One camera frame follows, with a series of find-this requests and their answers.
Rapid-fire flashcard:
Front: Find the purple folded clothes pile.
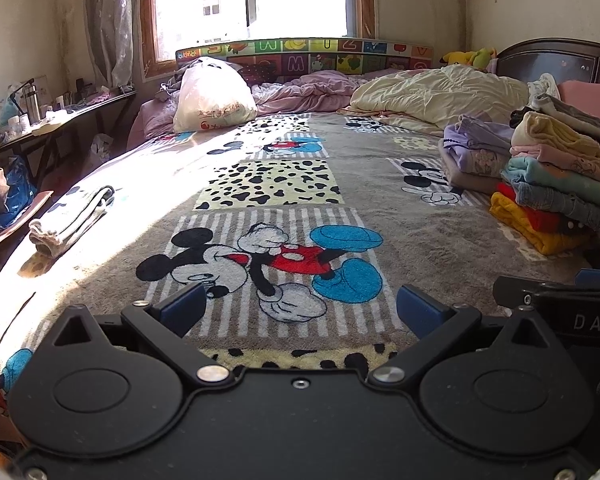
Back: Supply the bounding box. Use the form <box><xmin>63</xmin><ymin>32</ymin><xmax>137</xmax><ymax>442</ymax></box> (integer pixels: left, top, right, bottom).
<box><xmin>438</xmin><ymin>115</ymin><xmax>514</xmax><ymax>195</ymax></box>

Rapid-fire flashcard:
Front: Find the blue denim folded garment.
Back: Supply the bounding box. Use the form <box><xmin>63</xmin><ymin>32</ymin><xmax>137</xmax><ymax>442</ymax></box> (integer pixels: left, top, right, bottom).
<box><xmin>512</xmin><ymin>182</ymin><xmax>600</xmax><ymax>233</ymax></box>

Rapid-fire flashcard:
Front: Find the red folded garment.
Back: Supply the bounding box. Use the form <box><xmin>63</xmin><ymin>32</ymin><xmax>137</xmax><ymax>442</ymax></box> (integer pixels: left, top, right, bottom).
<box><xmin>496</xmin><ymin>182</ymin><xmax>583</xmax><ymax>233</ymax></box>

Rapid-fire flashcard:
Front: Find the yellow knitted sweater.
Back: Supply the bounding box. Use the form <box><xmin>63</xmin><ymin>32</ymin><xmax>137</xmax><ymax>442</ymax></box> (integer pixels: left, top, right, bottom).
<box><xmin>489</xmin><ymin>192</ymin><xmax>590</xmax><ymax>256</ymax></box>

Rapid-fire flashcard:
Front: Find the pink folded garment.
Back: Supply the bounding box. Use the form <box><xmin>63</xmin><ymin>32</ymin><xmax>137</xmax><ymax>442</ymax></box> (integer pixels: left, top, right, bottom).
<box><xmin>509</xmin><ymin>144</ymin><xmax>600</xmax><ymax>181</ymax></box>

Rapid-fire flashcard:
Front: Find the teal folded garment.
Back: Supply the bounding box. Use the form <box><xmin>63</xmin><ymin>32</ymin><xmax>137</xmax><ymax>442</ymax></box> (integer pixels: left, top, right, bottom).
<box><xmin>501</xmin><ymin>156</ymin><xmax>600</xmax><ymax>206</ymax></box>

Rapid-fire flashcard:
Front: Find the Mickey Mouse plush blanket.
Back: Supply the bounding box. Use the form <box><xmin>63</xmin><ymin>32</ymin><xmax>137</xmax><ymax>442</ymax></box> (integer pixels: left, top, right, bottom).
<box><xmin>0</xmin><ymin>114</ymin><xmax>600</xmax><ymax>374</ymax></box>

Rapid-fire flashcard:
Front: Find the folded grey garment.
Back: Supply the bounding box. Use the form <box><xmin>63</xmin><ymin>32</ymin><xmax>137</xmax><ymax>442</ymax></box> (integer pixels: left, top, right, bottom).
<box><xmin>29</xmin><ymin>185</ymin><xmax>114</xmax><ymax>259</ymax></box>

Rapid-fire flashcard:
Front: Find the cream yellow folded garment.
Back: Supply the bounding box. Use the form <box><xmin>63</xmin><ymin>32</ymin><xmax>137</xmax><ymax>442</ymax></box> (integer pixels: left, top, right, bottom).
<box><xmin>512</xmin><ymin>112</ymin><xmax>600</xmax><ymax>166</ymax></box>

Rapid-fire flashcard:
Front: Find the pink pillow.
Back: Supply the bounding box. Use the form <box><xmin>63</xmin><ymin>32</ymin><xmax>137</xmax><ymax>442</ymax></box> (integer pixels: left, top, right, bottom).
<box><xmin>558</xmin><ymin>80</ymin><xmax>600</xmax><ymax>118</ymax></box>

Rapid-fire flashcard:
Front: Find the white patterned folded cloth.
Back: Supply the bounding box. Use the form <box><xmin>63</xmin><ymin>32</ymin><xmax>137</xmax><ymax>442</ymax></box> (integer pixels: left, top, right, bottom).
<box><xmin>527</xmin><ymin>73</ymin><xmax>562</xmax><ymax>107</ymax></box>

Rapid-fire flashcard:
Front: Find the blue plastic bag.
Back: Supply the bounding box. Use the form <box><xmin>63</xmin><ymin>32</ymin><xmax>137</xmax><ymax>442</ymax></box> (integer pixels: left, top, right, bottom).
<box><xmin>0</xmin><ymin>156</ymin><xmax>38</xmax><ymax>230</ymax></box>

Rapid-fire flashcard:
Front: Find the dark side table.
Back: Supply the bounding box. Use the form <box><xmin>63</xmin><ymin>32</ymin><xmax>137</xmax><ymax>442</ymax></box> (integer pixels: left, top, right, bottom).
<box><xmin>0</xmin><ymin>90</ymin><xmax>136</xmax><ymax>188</ymax></box>

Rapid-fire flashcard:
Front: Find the cream quilted duvet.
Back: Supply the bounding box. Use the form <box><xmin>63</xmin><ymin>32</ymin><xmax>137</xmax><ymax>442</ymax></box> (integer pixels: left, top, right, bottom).
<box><xmin>350</xmin><ymin>65</ymin><xmax>529</xmax><ymax>129</ymax></box>

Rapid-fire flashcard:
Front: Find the dark wooden headboard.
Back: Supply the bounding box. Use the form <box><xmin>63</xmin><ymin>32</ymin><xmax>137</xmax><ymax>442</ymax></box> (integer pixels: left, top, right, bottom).
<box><xmin>494</xmin><ymin>38</ymin><xmax>600</xmax><ymax>84</ymax></box>

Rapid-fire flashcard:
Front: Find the white plastic bag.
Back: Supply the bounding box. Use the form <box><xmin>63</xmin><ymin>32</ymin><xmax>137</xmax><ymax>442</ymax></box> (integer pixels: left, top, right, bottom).
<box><xmin>173</xmin><ymin>56</ymin><xmax>258</xmax><ymax>133</ymax></box>

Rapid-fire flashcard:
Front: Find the yellow plush toy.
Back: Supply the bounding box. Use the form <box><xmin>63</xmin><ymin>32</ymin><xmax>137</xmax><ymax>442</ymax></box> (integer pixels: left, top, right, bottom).
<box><xmin>440</xmin><ymin>48</ymin><xmax>496</xmax><ymax>70</ymax></box>

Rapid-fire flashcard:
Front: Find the steel thermos bottle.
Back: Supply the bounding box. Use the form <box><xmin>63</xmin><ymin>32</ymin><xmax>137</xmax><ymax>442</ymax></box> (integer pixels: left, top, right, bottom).
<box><xmin>21</xmin><ymin>79</ymin><xmax>41</xmax><ymax>125</ymax></box>

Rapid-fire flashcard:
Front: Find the pink crumpled bedsheet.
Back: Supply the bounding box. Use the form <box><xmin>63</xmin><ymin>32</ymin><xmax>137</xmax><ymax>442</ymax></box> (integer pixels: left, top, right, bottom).
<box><xmin>126</xmin><ymin>70</ymin><xmax>370</xmax><ymax>151</ymax></box>

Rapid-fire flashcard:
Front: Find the colourful alphabet foam mat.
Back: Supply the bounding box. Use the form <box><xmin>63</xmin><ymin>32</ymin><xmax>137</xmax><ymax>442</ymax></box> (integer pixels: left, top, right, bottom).
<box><xmin>175</xmin><ymin>37</ymin><xmax>434</xmax><ymax>77</ymax></box>

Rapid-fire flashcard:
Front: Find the wooden framed window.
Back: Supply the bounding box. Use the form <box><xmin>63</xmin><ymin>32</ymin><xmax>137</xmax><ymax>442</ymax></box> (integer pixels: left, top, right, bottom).
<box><xmin>138</xmin><ymin>0</ymin><xmax>377</xmax><ymax>78</ymax></box>

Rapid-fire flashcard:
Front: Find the grey sheer curtain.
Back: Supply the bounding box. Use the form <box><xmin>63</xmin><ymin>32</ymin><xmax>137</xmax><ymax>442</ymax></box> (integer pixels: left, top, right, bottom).
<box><xmin>84</xmin><ymin>0</ymin><xmax>133</xmax><ymax>88</ymax></box>

